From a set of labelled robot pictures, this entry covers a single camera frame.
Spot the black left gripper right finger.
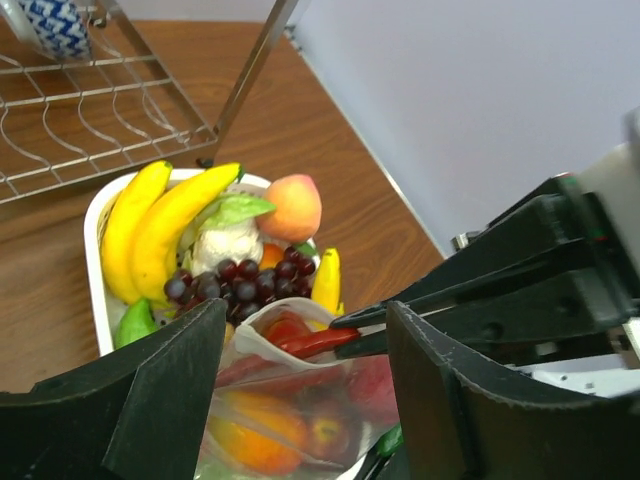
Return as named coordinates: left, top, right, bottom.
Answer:
left=386, top=302, right=639, bottom=479

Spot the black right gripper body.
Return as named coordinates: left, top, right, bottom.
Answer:
left=489, top=175, right=639, bottom=368

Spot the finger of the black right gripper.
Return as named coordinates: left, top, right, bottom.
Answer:
left=330, top=194, right=598, bottom=328
left=333, top=269, right=631, bottom=359

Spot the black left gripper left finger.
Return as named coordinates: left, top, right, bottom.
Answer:
left=1, top=300, right=227, bottom=479

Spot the orange red pepper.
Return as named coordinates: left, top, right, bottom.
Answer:
left=207, top=391, right=308, bottom=476

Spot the small red apple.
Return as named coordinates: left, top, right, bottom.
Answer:
left=307, top=415, right=351, bottom=462

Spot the clear polka dot zip bag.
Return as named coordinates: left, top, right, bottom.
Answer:
left=195, top=298, right=399, bottom=479

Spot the red plastic lobster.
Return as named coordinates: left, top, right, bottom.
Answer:
left=214, top=311, right=401, bottom=401

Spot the white perforated fruit tray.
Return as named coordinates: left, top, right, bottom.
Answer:
left=82, top=167, right=321, bottom=357

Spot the purple grape bunch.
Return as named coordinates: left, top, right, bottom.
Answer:
left=164, top=246, right=317, bottom=326

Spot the small yellow banana bunch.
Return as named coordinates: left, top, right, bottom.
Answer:
left=100, top=160, right=242, bottom=305

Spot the white garlic bulb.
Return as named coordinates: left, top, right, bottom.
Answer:
left=190, top=219, right=263, bottom=275

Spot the orange peach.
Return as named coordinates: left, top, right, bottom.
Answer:
left=256, top=174, right=322, bottom=244

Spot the steel dish rack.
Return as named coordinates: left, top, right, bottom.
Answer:
left=1, top=1, right=296, bottom=211

